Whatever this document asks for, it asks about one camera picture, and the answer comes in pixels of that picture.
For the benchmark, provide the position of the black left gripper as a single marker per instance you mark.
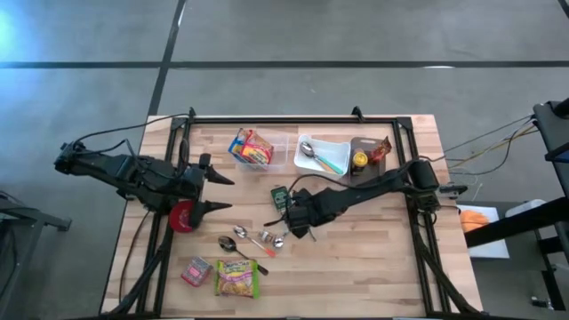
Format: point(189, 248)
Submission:
point(191, 182)

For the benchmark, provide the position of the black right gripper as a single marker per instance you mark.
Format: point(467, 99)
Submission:
point(315, 206)

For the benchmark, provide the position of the small glass jar yellow label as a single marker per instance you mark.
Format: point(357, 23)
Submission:
point(266, 236)

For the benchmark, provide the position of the red beef ramen packet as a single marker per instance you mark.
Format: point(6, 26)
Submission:
point(257, 153)

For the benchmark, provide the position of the yellow-lidded jar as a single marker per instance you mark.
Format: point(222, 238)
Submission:
point(359, 159)

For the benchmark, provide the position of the small pink patterned box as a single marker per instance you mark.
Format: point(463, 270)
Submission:
point(195, 271)

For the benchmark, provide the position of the green ramen packet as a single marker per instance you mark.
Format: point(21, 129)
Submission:
point(235, 280)

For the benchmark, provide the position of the red orange seasoning packet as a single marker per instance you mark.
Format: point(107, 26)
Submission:
point(381, 151)

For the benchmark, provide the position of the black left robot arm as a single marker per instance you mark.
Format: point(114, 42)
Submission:
point(111, 166)

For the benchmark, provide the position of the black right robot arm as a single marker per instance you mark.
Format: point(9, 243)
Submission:
point(378, 186)

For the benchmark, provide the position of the green tin box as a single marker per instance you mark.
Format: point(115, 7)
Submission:
point(280, 197)

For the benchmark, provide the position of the red and black bowl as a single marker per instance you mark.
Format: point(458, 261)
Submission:
point(178, 220)

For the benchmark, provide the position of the dark metal spoon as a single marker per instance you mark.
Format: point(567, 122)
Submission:
point(227, 243)

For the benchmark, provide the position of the clear plastic bin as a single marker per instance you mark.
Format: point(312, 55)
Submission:
point(280, 151)

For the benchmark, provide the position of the white plastic bin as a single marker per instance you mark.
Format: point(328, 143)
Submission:
point(338, 149)

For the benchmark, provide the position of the smoky grey plastic bin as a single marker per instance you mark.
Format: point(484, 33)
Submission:
point(366, 143)

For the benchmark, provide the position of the orange object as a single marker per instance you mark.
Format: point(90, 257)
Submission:
point(473, 221)

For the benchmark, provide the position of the grey metal stand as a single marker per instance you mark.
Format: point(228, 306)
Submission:
point(26, 215)

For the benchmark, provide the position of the white paper sheet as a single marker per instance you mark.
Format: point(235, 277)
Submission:
point(489, 251)

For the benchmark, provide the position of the black beam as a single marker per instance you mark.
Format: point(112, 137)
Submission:
point(511, 226)

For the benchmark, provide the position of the black equipment cart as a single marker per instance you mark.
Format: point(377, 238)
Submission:
point(553, 133)

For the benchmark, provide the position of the black aluminium table frame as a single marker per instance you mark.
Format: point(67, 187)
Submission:
point(311, 120)

